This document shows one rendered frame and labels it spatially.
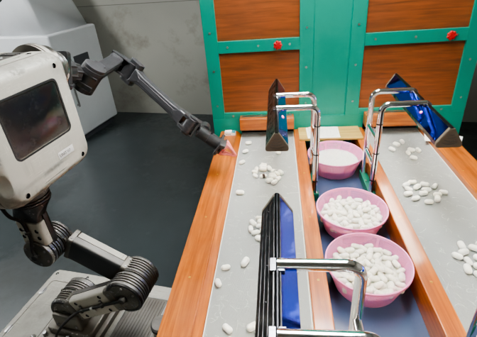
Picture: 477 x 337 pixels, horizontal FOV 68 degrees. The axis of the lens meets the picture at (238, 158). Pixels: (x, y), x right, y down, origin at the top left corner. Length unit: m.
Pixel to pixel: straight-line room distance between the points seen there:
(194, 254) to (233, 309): 0.25
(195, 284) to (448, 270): 0.79
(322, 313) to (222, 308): 0.29
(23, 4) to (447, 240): 3.83
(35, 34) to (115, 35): 0.95
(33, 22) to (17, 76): 3.09
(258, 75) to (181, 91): 2.57
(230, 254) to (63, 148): 0.63
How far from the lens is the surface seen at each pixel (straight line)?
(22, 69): 1.03
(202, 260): 1.23
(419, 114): 1.50
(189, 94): 4.43
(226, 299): 1.15
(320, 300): 1.11
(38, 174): 1.06
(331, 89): 2.00
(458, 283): 1.30
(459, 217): 1.56
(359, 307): 0.80
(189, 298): 1.14
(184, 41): 4.26
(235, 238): 1.33
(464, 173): 1.79
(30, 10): 4.09
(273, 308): 0.65
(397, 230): 1.39
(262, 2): 1.89
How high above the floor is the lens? 1.63
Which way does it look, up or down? 29 degrees down
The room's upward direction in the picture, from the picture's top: 5 degrees counter-clockwise
